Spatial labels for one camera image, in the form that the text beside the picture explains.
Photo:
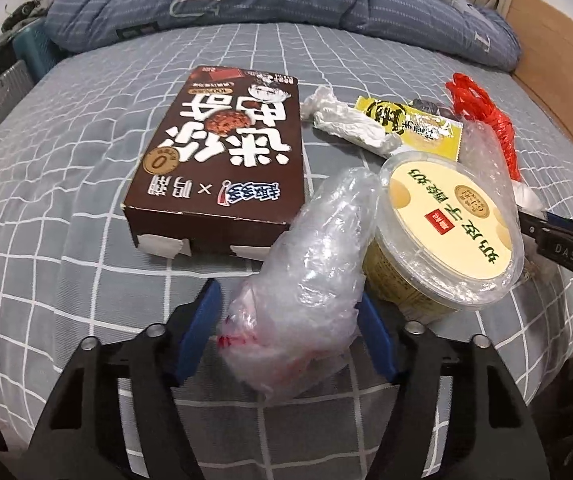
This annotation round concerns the dark grey wrapper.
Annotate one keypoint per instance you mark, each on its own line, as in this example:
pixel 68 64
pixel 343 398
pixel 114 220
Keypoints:
pixel 429 107

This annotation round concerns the yellow-lidded yogurt tub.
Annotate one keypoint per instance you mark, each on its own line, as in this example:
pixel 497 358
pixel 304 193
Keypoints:
pixel 446 210

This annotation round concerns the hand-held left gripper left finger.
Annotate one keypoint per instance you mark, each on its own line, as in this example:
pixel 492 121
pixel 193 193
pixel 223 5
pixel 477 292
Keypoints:
pixel 199 330

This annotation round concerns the grey checked bed sheet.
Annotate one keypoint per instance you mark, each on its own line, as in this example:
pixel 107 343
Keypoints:
pixel 91 170

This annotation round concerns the yellow snack packet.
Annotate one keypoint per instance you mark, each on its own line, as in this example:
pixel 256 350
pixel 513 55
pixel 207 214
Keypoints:
pixel 426 130

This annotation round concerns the crumpled white tissue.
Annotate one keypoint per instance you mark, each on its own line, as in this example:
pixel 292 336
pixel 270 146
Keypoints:
pixel 346 125

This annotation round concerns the dark clutter pile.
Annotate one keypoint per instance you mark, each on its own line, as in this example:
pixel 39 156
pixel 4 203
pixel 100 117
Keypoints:
pixel 19 25

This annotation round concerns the clear plastic bag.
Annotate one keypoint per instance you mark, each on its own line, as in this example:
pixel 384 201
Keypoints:
pixel 306 270

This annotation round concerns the teal plastic crate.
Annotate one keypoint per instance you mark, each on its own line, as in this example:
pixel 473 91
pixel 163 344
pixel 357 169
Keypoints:
pixel 36 52

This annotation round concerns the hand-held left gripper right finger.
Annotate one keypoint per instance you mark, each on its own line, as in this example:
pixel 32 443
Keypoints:
pixel 379 335

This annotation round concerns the clear plastic wrap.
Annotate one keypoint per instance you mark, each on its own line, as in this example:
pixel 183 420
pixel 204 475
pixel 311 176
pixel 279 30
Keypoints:
pixel 486 150

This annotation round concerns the brown cookie box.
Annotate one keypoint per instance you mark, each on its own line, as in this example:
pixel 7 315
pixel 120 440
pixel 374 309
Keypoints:
pixel 216 160

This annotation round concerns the red plastic bag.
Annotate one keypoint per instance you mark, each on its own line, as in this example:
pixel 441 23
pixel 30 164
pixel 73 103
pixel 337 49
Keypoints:
pixel 466 97

